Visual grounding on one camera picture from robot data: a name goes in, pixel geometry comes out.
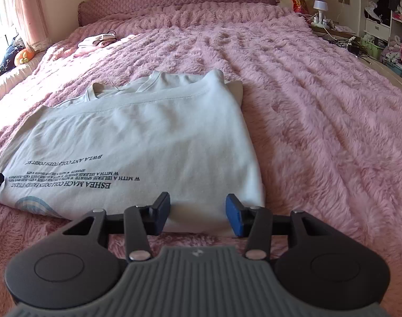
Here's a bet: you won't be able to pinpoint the orange plush toy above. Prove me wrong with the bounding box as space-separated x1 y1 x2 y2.
14 48 35 66

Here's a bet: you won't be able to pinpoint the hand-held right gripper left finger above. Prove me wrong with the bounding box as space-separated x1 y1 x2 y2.
64 192 172 261

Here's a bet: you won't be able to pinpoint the cream long bolster cushion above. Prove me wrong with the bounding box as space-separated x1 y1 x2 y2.
0 52 47 107

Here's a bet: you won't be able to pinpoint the pink fluffy blanket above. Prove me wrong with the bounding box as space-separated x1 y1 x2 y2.
0 2 402 291

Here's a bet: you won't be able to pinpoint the wooden nightstand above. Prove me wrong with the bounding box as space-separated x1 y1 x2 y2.
311 23 364 41

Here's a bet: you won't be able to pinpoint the navy patterned pillow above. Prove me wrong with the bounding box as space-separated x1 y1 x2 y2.
0 36 24 74

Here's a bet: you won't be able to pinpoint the red snack bag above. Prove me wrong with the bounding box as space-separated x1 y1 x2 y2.
290 0 309 16

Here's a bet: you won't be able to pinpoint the white power strip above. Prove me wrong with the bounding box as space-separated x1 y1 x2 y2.
311 13 334 29

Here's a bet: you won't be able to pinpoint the folded pink and white clothes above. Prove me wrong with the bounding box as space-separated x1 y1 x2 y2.
73 32 118 57

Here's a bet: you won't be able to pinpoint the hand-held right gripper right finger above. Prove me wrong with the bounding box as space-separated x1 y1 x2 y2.
225 193 335 260

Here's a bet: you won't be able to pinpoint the white table lamp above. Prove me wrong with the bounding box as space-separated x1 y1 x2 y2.
313 0 331 21

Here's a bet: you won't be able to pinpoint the green plastic basket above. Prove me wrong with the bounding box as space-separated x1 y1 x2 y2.
361 36 388 60

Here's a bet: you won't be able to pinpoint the pink curtain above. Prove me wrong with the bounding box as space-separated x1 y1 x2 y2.
9 0 52 52

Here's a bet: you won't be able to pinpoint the wooden bed frame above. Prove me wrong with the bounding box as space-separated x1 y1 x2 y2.
365 55 402 97

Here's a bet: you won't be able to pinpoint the black cables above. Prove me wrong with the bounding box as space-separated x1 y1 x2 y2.
329 38 367 55

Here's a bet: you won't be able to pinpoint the white open shelf unit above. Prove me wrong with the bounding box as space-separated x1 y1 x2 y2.
359 0 402 64

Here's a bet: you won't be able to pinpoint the pale printed sweatshirt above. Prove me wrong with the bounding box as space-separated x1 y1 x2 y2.
0 69 267 234

